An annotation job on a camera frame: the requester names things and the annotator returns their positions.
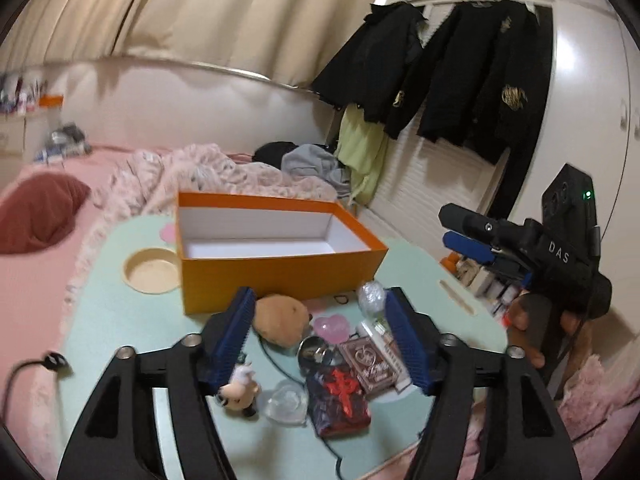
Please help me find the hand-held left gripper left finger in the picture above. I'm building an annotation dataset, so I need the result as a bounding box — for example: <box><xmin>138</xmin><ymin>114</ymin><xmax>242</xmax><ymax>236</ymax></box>
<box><xmin>56</xmin><ymin>286</ymin><xmax>258</xmax><ymax>480</ymax></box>

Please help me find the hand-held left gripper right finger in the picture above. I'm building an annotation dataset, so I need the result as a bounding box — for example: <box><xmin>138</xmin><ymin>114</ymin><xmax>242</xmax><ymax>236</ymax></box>
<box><xmin>384</xmin><ymin>286</ymin><xmax>583</xmax><ymax>480</ymax></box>

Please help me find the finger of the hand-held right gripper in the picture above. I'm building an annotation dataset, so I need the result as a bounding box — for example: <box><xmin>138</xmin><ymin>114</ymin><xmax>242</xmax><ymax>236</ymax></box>
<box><xmin>438</xmin><ymin>203</ymin><xmax>538</xmax><ymax>256</ymax></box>
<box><xmin>442</xmin><ymin>230</ymin><xmax>531</xmax><ymax>288</ymax></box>

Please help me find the white tube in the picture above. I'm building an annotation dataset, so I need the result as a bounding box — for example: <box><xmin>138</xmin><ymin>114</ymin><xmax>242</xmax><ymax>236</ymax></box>
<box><xmin>356</xmin><ymin>321</ymin><xmax>413</xmax><ymax>391</ymax></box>

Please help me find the brown playing card box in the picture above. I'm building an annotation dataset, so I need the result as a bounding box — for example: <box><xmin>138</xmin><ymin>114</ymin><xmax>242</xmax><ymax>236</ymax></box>
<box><xmin>337</xmin><ymin>336</ymin><xmax>407</xmax><ymax>395</ymax></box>

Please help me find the small doll figurine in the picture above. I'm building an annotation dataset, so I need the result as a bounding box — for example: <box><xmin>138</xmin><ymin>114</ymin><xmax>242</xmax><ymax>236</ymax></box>
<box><xmin>216</xmin><ymin>362</ymin><xmax>262</xmax><ymax>418</ymax></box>

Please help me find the brown plush toy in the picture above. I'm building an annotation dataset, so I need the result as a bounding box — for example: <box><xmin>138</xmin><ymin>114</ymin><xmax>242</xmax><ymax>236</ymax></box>
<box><xmin>252</xmin><ymin>294</ymin><xmax>313</xmax><ymax>350</ymax></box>

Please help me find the bubble wrap ball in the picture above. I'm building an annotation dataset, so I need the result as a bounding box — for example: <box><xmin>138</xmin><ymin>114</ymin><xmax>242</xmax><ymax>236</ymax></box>
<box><xmin>357</xmin><ymin>281</ymin><xmax>388</xmax><ymax>318</ymax></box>

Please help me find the orange cardboard box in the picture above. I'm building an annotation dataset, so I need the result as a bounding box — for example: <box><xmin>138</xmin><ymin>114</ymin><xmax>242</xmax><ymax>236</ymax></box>
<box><xmin>175</xmin><ymin>191</ymin><xmax>390</xmax><ymax>316</ymax></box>

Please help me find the pink heart-shaped case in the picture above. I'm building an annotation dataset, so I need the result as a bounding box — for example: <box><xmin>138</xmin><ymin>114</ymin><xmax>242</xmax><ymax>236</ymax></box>
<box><xmin>311</xmin><ymin>314</ymin><xmax>351</xmax><ymax>341</ymax></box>

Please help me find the clear heart-shaped case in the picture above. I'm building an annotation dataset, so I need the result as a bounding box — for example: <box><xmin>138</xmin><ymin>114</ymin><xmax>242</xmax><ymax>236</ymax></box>
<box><xmin>260</xmin><ymin>380</ymin><xmax>308</xmax><ymax>426</ymax></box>

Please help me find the shiny metal cup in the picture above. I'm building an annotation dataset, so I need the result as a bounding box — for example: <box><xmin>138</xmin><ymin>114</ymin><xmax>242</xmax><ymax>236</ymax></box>
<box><xmin>297</xmin><ymin>336</ymin><xmax>343</xmax><ymax>372</ymax></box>

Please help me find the dark red-print mahjong block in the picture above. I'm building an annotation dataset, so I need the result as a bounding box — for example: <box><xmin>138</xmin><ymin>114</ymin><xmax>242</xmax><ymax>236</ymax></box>
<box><xmin>305</xmin><ymin>367</ymin><xmax>373</xmax><ymax>438</ymax></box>

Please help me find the person's right hand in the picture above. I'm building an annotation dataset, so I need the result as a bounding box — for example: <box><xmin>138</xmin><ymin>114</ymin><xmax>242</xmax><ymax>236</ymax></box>
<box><xmin>505</xmin><ymin>292</ymin><xmax>547</xmax><ymax>370</ymax></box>

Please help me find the yellow-green garment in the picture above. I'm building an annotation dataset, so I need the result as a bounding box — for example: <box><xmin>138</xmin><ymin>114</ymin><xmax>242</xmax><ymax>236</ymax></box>
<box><xmin>334</xmin><ymin>105</ymin><xmax>391</xmax><ymax>206</ymax></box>

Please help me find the black jacket with gold emblem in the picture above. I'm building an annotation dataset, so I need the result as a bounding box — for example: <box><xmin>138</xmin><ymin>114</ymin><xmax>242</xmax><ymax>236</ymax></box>
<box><xmin>416</xmin><ymin>0</ymin><xmax>555</xmax><ymax>221</ymax></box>
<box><xmin>311</xmin><ymin>1</ymin><xmax>432</xmax><ymax>140</ymax></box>

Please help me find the pink fluffy blanket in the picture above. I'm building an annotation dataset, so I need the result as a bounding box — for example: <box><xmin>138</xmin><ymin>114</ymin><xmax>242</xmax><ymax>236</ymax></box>
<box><xmin>65</xmin><ymin>142</ymin><xmax>338</xmax><ymax>286</ymax></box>

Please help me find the grey garment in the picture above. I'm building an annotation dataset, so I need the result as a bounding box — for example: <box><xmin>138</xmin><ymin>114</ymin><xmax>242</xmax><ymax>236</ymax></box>
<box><xmin>281</xmin><ymin>144</ymin><xmax>351</xmax><ymax>196</ymax></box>

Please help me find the white wardrobe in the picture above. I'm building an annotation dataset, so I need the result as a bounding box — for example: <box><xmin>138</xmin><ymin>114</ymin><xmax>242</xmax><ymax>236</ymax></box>
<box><xmin>360</xmin><ymin>0</ymin><xmax>640</xmax><ymax>341</ymax></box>

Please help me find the black garment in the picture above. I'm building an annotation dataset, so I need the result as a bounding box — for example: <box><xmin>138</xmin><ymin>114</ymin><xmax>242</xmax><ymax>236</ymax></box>
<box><xmin>252</xmin><ymin>141</ymin><xmax>301</xmax><ymax>166</ymax></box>

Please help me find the dark red pillow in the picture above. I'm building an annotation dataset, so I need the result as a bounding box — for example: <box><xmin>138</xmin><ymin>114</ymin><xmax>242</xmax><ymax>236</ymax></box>
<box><xmin>0</xmin><ymin>174</ymin><xmax>92</xmax><ymax>256</ymax></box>

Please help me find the white padded headboard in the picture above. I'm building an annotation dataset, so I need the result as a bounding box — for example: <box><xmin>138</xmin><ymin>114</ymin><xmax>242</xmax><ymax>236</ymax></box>
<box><xmin>0</xmin><ymin>57</ymin><xmax>346</xmax><ymax>161</ymax></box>

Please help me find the grey clothes pile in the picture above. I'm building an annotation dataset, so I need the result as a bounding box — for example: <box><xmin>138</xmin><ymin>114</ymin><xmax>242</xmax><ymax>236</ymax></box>
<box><xmin>35</xmin><ymin>122</ymin><xmax>93</xmax><ymax>163</ymax></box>

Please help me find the thin black cable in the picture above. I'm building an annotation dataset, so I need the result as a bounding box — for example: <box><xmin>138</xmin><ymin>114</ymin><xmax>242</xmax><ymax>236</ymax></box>
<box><xmin>257</xmin><ymin>332</ymin><xmax>351</xmax><ymax>480</ymax></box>

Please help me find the black cable with round plug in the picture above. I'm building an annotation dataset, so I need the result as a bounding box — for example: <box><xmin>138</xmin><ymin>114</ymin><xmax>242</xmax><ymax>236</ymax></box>
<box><xmin>0</xmin><ymin>351</ymin><xmax>73</xmax><ymax>428</ymax></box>

